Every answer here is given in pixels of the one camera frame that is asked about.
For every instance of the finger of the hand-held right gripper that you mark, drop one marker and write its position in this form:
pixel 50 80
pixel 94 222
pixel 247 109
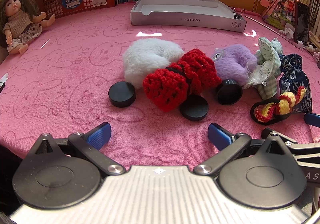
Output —
pixel 285 138
pixel 313 119

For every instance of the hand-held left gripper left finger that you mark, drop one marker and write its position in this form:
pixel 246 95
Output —
pixel 98 135

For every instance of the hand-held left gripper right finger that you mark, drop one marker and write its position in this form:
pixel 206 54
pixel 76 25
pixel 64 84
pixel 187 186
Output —
pixel 220 135

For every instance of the round black disc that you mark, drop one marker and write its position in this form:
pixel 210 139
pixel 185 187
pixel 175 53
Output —
pixel 193 108
pixel 122 95

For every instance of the black cylinder cup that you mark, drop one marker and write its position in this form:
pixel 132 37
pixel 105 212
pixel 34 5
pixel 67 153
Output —
pixel 228 93

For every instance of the blue floral pouch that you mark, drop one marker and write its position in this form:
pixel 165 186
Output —
pixel 292 78

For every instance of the purple plush scrunchie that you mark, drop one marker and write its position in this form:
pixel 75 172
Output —
pixel 235 61

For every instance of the red crochet bow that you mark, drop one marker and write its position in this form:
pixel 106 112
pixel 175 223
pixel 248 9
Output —
pixel 162 86

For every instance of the green checked scrunchie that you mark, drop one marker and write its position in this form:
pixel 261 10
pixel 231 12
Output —
pixel 267 53

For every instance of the white furry scrunchie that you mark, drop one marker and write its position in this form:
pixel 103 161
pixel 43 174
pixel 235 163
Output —
pixel 140 63

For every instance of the pink bunny-print cloth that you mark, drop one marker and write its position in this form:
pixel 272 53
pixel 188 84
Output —
pixel 62 76

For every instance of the white folded paper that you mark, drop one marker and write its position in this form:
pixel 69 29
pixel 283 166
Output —
pixel 288 31

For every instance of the black smartphone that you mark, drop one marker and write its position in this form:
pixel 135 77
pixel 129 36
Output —
pixel 302 21

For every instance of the thin metal rod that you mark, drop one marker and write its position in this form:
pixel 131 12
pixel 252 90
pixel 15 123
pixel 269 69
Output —
pixel 265 26

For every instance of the small white object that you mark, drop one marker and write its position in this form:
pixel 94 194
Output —
pixel 3 83

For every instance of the pink triangular case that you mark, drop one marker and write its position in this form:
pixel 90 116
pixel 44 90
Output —
pixel 282 6

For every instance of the black binder clips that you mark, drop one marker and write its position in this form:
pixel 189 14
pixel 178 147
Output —
pixel 237 15

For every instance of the pink sticky note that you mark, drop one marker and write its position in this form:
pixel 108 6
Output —
pixel 265 3

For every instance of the brown-haired doll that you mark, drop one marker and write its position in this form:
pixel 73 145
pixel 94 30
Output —
pixel 21 23

